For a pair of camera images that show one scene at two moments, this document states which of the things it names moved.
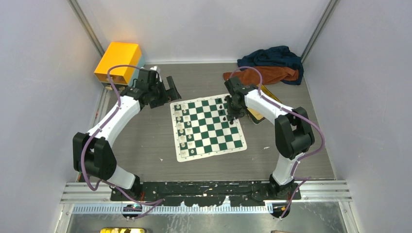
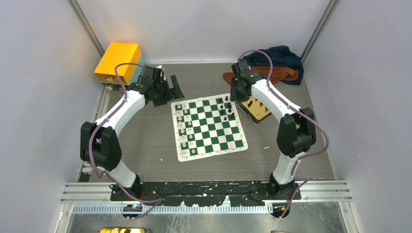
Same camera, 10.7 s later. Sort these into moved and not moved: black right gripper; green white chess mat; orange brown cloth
Moved: black right gripper
Not moved: orange brown cloth; green white chess mat
